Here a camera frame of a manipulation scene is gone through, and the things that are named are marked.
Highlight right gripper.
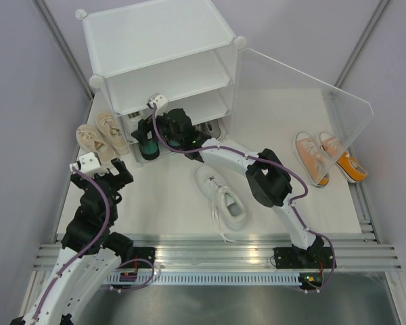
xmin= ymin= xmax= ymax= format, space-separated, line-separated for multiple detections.
xmin=131 ymin=107 xmax=183 ymax=148

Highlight white sneaker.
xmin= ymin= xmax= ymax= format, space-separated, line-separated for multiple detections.
xmin=127 ymin=112 xmax=143 ymax=133
xmin=196 ymin=165 xmax=248 ymax=243

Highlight green loafer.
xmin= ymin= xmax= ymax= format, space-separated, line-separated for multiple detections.
xmin=139 ymin=139 xmax=160 ymax=160
xmin=165 ymin=133 xmax=183 ymax=150

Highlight grey canvas sneaker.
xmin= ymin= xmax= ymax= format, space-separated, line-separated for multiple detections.
xmin=205 ymin=120 xmax=222 ymax=139
xmin=195 ymin=123 xmax=204 ymax=132

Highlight orange canvas sneaker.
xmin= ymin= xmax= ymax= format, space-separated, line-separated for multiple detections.
xmin=319 ymin=132 xmax=368 ymax=183
xmin=294 ymin=131 xmax=330 ymax=188

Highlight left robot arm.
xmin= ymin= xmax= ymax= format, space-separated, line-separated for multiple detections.
xmin=12 ymin=154 xmax=135 ymax=324

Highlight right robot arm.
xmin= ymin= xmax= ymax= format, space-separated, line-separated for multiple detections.
xmin=131 ymin=108 xmax=323 ymax=267

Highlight white plastic shoe cabinet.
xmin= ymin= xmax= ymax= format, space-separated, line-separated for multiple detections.
xmin=75 ymin=1 xmax=246 ymax=165

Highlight translucent cabinet door panel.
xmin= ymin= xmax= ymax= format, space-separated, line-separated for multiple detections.
xmin=231 ymin=49 xmax=374 ymax=185

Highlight beige sneaker right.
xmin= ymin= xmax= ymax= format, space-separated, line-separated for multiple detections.
xmin=95 ymin=111 xmax=130 ymax=156

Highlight beige sneaker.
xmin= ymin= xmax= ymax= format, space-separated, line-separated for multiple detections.
xmin=95 ymin=111 xmax=130 ymax=156
xmin=76 ymin=124 xmax=118 ymax=164

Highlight beige sneaker left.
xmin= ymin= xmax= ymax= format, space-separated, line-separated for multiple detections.
xmin=76 ymin=124 xmax=118 ymax=164

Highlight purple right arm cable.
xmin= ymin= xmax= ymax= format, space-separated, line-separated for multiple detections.
xmin=151 ymin=103 xmax=336 ymax=292

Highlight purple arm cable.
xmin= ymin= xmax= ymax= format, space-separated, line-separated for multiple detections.
xmin=151 ymin=103 xmax=336 ymax=292
xmin=32 ymin=169 xmax=111 ymax=319

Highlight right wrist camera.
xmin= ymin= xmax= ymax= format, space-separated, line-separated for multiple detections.
xmin=147 ymin=93 xmax=168 ymax=111

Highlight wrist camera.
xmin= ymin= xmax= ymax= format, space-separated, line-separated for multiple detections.
xmin=69 ymin=152 xmax=108 ymax=177
xmin=147 ymin=93 xmax=168 ymax=111

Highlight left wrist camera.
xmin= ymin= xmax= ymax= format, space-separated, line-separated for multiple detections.
xmin=69 ymin=152 xmax=108 ymax=177

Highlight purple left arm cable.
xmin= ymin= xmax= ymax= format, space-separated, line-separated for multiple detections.
xmin=32 ymin=169 xmax=111 ymax=319

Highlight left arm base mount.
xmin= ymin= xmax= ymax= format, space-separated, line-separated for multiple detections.
xmin=119 ymin=246 xmax=156 ymax=272

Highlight aluminium frame rail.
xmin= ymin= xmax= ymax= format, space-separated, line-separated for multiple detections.
xmin=33 ymin=242 xmax=403 ymax=272

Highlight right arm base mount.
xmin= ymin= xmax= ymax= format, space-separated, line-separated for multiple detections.
xmin=272 ymin=247 xmax=334 ymax=270

